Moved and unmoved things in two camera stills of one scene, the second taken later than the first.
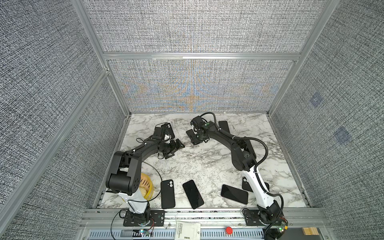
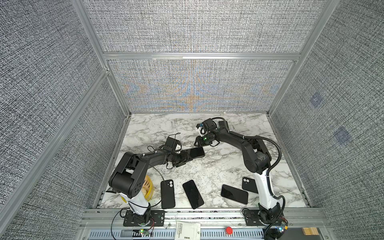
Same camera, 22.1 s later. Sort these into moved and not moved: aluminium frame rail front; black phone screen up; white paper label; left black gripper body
Moved: left black gripper body
Not moved: black phone screen up; aluminium frame rail front; white paper label
